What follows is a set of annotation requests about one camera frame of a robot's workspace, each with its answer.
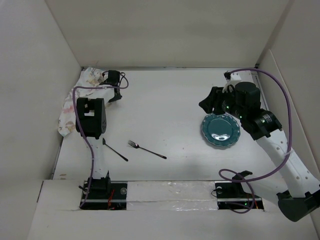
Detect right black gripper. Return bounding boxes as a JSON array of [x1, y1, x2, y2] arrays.
[[198, 85, 246, 120]]

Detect patterned cloth placemat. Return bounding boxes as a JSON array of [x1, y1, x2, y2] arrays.
[[56, 66, 106, 138]]

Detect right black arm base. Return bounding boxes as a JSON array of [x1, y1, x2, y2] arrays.
[[210, 180, 265, 214]]

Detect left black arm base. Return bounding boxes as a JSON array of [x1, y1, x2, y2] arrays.
[[78, 173, 128, 211]]

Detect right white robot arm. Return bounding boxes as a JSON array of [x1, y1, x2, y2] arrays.
[[198, 68, 320, 222]]

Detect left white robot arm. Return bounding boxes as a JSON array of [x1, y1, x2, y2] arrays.
[[72, 70, 123, 199]]

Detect teal scalloped plate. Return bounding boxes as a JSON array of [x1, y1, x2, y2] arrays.
[[200, 113, 241, 148]]

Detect black spoon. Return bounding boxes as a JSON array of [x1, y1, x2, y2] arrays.
[[102, 138, 129, 162]]

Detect black fork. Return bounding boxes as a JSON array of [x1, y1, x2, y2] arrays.
[[128, 140, 167, 159]]

